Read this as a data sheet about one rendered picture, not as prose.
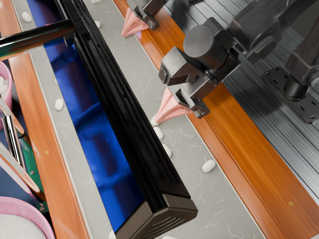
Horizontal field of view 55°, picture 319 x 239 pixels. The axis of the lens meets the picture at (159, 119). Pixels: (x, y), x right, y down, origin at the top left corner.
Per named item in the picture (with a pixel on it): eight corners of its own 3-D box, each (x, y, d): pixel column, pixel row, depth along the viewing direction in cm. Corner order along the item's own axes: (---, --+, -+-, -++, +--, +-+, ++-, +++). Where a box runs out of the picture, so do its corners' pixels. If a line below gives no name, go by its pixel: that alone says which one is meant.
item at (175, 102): (151, 127, 61) (185, 96, 58) (137, 101, 65) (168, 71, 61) (170, 133, 66) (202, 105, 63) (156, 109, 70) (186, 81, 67)
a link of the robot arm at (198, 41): (200, 71, 49) (258, 14, 45) (174, 39, 53) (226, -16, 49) (229, 90, 58) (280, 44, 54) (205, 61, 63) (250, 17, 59)
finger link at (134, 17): (117, 35, 84) (140, 10, 81) (108, 21, 88) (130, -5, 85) (133, 45, 90) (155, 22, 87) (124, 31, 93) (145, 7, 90)
